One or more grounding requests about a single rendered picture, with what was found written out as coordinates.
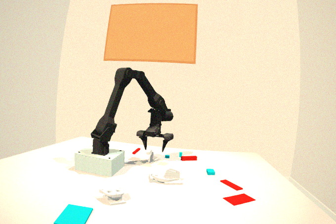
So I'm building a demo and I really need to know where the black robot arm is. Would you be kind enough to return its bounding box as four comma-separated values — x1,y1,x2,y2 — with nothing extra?
91,67,173,156

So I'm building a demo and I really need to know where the cyan rectangular block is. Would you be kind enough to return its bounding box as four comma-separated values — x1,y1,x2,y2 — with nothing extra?
207,169,215,175

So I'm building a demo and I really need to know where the cyan flat rectangular plate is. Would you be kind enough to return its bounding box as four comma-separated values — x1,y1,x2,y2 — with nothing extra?
54,204,93,224

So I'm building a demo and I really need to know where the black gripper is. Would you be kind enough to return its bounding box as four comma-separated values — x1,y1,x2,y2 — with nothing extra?
136,122,174,153

